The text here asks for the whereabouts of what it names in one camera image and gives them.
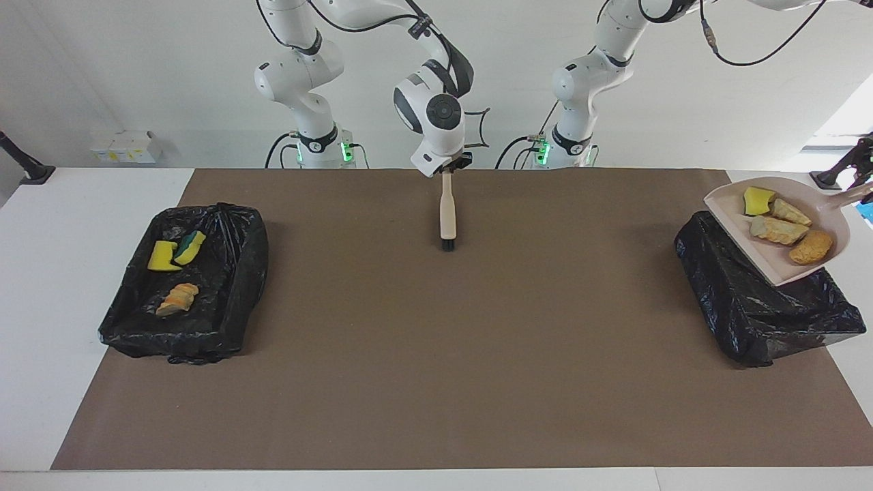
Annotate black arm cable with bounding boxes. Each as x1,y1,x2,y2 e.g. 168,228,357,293
699,0,827,68
256,0,492,149

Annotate bin lined with black bag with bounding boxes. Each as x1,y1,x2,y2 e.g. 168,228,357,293
98,202,270,366
674,210,867,369

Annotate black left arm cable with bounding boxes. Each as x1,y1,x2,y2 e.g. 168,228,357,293
699,0,827,68

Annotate white boxes with yellow labels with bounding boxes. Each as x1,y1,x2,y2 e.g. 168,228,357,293
90,130,164,165

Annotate black base cable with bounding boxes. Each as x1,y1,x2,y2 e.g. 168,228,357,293
265,132,301,169
496,102,561,169

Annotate beige orange rock chunk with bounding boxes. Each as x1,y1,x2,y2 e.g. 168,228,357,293
156,283,200,318

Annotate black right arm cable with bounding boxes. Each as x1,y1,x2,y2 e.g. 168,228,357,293
256,0,492,149

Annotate black camera stand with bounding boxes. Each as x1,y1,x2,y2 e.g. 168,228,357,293
810,147,861,191
0,130,57,185

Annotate beige hand brush black bristles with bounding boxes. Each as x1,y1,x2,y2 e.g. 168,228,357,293
439,170,458,252

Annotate brown oval bread roll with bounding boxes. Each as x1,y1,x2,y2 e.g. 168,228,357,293
788,230,835,266

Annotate brown table mat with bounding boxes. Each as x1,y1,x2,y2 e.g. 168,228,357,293
51,168,873,471

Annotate beige plastic dustpan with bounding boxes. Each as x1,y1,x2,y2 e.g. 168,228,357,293
703,177,873,287

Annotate pale yellow lump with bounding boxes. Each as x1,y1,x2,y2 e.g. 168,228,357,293
771,198,814,227

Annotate yellow green sponge piece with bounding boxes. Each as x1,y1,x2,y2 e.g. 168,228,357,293
173,230,207,266

